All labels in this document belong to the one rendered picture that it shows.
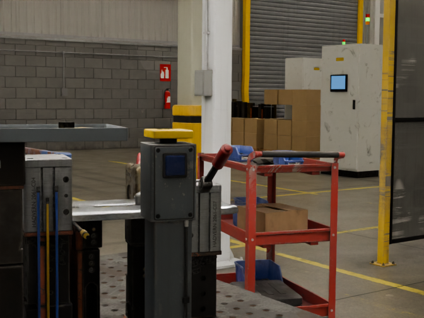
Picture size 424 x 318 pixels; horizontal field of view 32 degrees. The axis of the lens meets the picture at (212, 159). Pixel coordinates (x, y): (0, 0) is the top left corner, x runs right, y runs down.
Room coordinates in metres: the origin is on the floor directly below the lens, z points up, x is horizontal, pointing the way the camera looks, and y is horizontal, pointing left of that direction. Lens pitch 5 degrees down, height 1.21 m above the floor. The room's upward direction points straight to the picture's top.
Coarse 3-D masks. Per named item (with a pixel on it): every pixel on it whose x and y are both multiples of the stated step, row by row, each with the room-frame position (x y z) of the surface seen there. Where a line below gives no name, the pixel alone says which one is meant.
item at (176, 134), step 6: (144, 132) 1.12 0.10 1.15; (150, 132) 1.09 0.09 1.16; (156, 132) 1.07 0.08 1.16; (162, 132) 1.07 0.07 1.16; (168, 132) 1.08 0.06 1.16; (174, 132) 1.08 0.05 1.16; (180, 132) 1.08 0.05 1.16; (186, 132) 1.09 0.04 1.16; (192, 132) 1.09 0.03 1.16; (156, 138) 1.07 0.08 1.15; (162, 138) 1.07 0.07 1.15; (168, 138) 1.08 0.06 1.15; (174, 138) 1.08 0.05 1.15; (180, 138) 1.08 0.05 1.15; (186, 138) 1.09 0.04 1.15
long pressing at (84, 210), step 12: (72, 204) 1.42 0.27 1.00; (84, 204) 1.43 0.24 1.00; (96, 204) 1.43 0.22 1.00; (108, 204) 1.43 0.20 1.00; (120, 204) 1.44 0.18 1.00; (132, 204) 1.43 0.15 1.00; (228, 204) 1.44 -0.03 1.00; (84, 216) 1.31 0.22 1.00; (96, 216) 1.31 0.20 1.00; (108, 216) 1.32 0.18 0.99; (120, 216) 1.33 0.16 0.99; (132, 216) 1.34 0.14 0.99
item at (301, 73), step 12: (288, 60) 15.56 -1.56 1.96; (300, 60) 15.29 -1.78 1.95; (312, 60) 15.41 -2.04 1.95; (288, 72) 15.55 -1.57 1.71; (300, 72) 15.28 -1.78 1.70; (312, 72) 15.41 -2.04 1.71; (288, 84) 15.55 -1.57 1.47; (300, 84) 15.28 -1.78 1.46; (312, 84) 15.41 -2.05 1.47; (288, 108) 15.54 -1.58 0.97
